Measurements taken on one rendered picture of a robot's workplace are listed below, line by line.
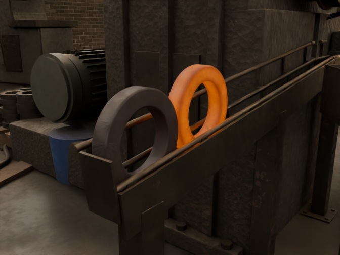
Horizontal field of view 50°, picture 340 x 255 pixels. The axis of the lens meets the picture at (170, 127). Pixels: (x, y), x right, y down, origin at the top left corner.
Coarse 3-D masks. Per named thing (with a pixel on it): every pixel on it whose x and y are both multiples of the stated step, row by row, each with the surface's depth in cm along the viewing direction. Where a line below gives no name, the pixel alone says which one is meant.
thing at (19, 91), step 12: (0, 96) 247; (12, 96) 244; (24, 96) 226; (0, 108) 249; (12, 108) 246; (24, 108) 229; (36, 108) 230; (0, 120) 264; (12, 120) 248; (0, 132) 244; (0, 144) 255
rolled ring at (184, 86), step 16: (176, 80) 69; (192, 80) 69; (208, 80) 73; (224, 80) 78; (176, 96) 68; (208, 96) 80; (224, 96) 79; (176, 112) 68; (208, 112) 81; (224, 112) 81; (208, 128) 79
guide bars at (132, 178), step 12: (324, 60) 128; (288, 84) 103; (252, 108) 87; (228, 120) 79; (204, 132) 73; (192, 144) 69; (168, 156) 64; (144, 168) 60; (156, 168) 62; (132, 180) 57
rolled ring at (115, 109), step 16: (128, 96) 56; (144, 96) 59; (160, 96) 62; (112, 112) 55; (128, 112) 57; (160, 112) 63; (96, 128) 55; (112, 128) 54; (160, 128) 66; (176, 128) 67; (96, 144) 55; (112, 144) 55; (160, 144) 67; (176, 144) 68; (112, 160) 56; (128, 176) 59
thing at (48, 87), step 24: (96, 48) 219; (48, 72) 193; (72, 72) 187; (96, 72) 199; (48, 96) 197; (72, 96) 187; (96, 96) 201; (24, 120) 227; (48, 120) 227; (72, 120) 215; (96, 120) 212; (24, 144) 216; (48, 144) 199; (72, 144) 186; (48, 168) 205; (72, 168) 190
